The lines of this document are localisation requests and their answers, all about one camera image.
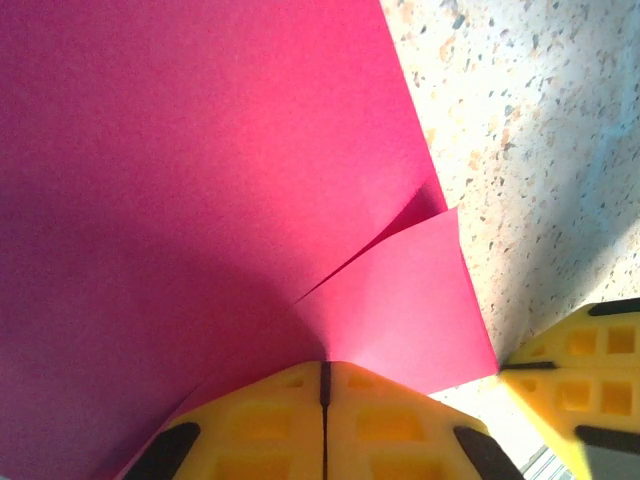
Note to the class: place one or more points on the pink paper sheet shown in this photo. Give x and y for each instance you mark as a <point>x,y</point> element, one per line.
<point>200,175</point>

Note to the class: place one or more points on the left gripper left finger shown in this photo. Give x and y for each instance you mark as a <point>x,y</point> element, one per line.
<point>260,430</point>

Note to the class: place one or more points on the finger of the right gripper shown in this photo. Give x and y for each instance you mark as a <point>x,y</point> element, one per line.
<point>600,345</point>
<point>595,400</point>

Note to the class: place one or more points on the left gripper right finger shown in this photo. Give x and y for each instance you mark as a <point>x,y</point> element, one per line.
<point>395,430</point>

